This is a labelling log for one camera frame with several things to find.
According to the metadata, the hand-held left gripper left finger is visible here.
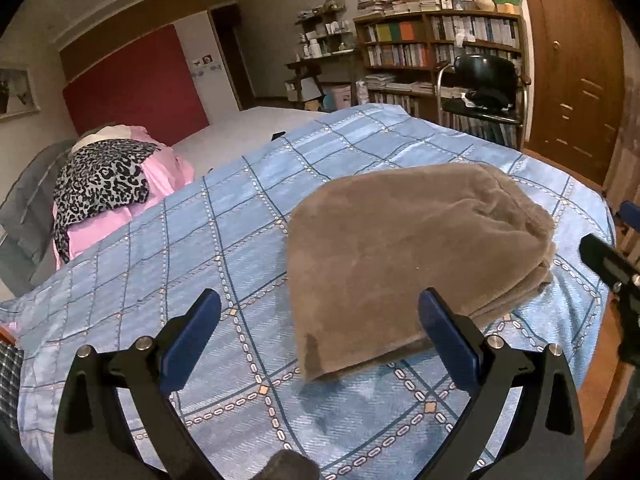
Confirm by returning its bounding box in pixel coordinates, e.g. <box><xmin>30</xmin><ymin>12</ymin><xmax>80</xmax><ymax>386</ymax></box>
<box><xmin>52</xmin><ymin>289</ymin><xmax>223</xmax><ymax>480</ymax></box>

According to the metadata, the row of books on bookshelf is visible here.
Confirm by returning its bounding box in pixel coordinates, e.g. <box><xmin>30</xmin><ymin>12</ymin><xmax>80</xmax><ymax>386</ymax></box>
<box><xmin>356</xmin><ymin>0</ymin><xmax>443</xmax><ymax>17</ymax></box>

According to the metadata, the small wooden shelf rack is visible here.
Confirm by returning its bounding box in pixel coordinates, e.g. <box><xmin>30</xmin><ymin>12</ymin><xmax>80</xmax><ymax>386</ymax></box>
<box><xmin>285</xmin><ymin>0</ymin><xmax>361</xmax><ymax>111</ymax></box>

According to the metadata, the black cloth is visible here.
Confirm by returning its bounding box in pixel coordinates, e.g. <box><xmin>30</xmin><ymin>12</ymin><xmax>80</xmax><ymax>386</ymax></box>
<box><xmin>462</xmin><ymin>89</ymin><xmax>511</xmax><ymax>108</ymax></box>

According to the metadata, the leopard print cloth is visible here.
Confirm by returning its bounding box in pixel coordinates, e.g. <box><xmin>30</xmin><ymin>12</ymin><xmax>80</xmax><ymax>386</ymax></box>
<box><xmin>52</xmin><ymin>138</ymin><xmax>161</xmax><ymax>263</ymax></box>

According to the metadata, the blue checked blanket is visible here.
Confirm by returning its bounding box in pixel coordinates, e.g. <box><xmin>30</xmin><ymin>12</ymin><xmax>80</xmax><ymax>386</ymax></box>
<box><xmin>0</xmin><ymin>104</ymin><xmax>617</xmax><ymax>480</ymax></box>

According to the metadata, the wooden bookshelf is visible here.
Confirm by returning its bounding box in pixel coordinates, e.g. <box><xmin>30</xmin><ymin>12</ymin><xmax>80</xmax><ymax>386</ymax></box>
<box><xmin>352</xmin><ymin>8</ymin><xmax>526</xmax><ymax>151</ymax></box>

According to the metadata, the white pillow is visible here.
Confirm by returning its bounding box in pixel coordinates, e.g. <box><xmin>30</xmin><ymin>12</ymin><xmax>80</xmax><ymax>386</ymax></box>
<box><xmin>70</xmin><ymin>125</ymin><xmax>136</xmax><ymax>153</ymax></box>

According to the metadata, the framed wall picture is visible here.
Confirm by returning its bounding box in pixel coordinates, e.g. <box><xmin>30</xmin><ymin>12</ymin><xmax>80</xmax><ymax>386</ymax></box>
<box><xmin>0</xmin><ymin>64</ymin><xmax>41</xmax><ymax>121</ymax></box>

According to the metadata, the plaid cloth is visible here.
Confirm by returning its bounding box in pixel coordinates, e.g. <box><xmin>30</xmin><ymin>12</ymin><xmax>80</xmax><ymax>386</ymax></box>
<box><xmin>0</xmin><ymin>342</ymin><xmax>25</xmax><ymax>423</ymax></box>

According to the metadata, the brown fleece towel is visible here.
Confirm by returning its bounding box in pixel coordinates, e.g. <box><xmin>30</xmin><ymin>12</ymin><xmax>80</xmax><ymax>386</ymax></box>
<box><xmin>285</xmin><ymin>161</ymin><xmax>557</xmax><ymax>383</ymax></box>

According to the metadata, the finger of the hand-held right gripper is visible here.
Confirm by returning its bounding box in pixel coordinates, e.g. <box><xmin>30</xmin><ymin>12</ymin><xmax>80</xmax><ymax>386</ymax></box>
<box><xmin>579</xmin><ymin>232</ymin><xmax>640</xmax><ymax>291</ymax></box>

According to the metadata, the grey pillow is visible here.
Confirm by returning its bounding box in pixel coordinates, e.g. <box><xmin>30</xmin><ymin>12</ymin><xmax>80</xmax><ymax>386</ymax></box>
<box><xmin>0</xmin><ymin>140</ymin><xmax>76</xmax><ymax>296</ymax></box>

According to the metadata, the black chair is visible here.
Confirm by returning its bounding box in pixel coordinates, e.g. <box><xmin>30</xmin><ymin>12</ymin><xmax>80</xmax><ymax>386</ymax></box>
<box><xmin>434</xmin><ymin>54</ymin><xmax>531</xmax><ymax>128</ymax></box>

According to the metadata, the pink pillow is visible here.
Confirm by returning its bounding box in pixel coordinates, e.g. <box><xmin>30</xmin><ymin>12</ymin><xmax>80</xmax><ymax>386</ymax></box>
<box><xmin>52</xmin><ymin>125</ymin><xmax>196</xmax><ymax>266</ymax></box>

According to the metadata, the dark wooden door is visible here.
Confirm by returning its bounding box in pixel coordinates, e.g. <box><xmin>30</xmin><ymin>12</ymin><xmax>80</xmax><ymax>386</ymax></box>
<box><xmin>210</xmin><ymin>2</ymin><xmax>255</xmax><ymax>111</ymax></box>

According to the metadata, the red headboard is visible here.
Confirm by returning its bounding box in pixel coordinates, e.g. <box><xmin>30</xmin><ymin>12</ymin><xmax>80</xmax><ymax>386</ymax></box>
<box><xmin>61</xmin><ymin>24</ymin><xmax>210</xmax><ymax>147</ymax></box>

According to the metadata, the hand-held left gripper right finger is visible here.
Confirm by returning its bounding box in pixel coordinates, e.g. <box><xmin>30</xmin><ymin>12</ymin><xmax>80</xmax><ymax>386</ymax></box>
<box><xmin>417</xmin><ymin>287</ymin><xmax>586</xmax><ymax>480</ymax></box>

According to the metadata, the wooden wardrobe door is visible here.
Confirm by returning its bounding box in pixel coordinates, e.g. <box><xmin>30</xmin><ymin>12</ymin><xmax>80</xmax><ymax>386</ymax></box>
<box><xmin>515</xmin><ymin>0</ymin><xmax>628</xmax><ymax>186</ymax></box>

